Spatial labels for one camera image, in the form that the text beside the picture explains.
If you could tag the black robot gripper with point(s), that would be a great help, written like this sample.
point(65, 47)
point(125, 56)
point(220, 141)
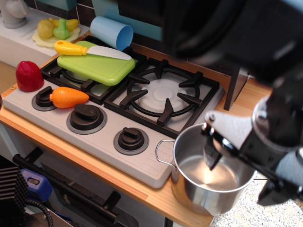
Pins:
point(269, 141)

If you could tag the stainless steel pot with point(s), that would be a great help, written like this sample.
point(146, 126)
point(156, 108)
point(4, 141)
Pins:
point(198, 188)

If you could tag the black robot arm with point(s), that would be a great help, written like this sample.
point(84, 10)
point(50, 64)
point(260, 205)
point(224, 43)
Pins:
point(264, 37)

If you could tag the black right stove knob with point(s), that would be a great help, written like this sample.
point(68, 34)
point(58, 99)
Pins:
point(131, 141)

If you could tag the black stove knob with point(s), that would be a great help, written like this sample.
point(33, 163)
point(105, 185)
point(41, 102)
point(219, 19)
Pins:
point(41, 101)
point(131, 141)
point(86, 119)

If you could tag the grey toy stove top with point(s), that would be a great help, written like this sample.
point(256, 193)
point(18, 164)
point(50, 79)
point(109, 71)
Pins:
point(143, 167)

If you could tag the black middle stove knob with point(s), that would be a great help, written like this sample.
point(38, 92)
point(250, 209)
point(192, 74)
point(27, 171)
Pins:
point(86, 119)

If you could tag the black left stove knob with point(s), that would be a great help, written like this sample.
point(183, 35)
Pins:
point(41, 101)

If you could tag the black right burner grate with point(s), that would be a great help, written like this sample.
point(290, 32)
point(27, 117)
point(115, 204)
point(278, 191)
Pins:
point(165, 98)

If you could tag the black burner grate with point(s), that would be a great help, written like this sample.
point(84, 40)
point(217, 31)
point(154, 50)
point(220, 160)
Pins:
point(165, 98)
point(97, 91)

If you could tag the black left burner grate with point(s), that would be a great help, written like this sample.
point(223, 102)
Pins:
point(97, 91)

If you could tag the green plastic cutting board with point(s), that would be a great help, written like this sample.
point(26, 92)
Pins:
point(105, 70)

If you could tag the light blue plastic cup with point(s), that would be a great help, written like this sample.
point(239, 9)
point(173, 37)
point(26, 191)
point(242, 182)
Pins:
point(113, 33)

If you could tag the orange toy carrot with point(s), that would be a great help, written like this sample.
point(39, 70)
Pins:
point(65, 97)

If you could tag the blue clamp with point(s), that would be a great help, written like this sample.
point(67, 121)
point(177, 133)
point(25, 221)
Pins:
point(39, 188)

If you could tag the teal toy microwave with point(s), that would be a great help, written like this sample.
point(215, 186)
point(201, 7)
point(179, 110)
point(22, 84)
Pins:
point(137, 14)

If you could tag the yellow toy banana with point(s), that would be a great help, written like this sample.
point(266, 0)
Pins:
point(70, 24)

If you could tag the green toy broccoli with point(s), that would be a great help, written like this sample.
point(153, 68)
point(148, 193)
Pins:
point(61, 32)

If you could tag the red toy pepper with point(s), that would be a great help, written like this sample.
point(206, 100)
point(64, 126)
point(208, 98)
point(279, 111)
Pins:
point(29, 77)

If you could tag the pale yellow toy plate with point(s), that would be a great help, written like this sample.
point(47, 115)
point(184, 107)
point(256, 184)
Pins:
point(49, 42)

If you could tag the yellow toy potato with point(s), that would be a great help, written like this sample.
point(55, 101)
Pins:
point(45, 28)

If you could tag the white toy sink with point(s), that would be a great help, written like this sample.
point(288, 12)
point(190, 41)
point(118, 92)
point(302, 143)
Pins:
point(17, 45)

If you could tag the grey toy faucet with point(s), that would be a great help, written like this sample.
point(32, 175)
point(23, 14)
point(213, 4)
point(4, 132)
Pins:
point(14, 13)

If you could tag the dark brown shelf post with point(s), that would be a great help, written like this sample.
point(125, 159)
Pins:
point(239, 78)

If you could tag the black oven door handle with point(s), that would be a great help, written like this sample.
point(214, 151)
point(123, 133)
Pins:
point(104, 210)

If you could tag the yellow handled toy knife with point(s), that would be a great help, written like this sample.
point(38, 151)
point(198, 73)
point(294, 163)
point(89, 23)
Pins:
point(66, 48)

